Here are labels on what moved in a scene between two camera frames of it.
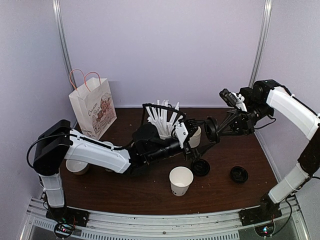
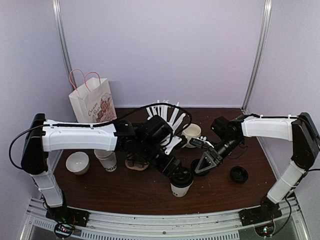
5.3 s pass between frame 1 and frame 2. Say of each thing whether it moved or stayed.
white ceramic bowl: stayed
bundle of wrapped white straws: stayed
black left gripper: moved
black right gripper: moved
